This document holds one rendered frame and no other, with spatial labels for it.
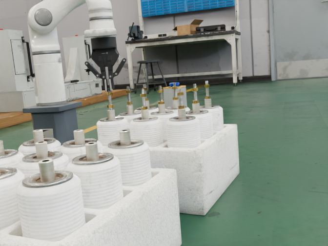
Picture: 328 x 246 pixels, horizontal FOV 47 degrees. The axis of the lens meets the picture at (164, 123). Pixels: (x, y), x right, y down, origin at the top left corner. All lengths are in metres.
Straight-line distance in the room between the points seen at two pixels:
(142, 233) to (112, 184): 0.11
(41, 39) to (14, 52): 2.27
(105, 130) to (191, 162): 0.30
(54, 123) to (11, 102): 2.38
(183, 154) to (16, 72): 2.76
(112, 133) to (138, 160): 0.40
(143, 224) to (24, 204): 0.23
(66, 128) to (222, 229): 0.63
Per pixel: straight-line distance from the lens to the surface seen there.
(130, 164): 0.76
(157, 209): 0.77
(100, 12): 1.15
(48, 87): 1.31
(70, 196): 0.59
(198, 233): 0.96
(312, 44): 6.04
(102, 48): 1.14
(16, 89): 3.62
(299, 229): 0.98
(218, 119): 1.27
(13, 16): 7.77
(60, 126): 1.30
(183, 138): 1.04
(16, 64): 3.64
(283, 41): 6.04
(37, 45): 1.33
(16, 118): 3.37
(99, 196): 0.67
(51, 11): 1.31
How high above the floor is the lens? 0.42
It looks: 9 degrees down
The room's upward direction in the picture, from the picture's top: 5 degrees counter-clockwise
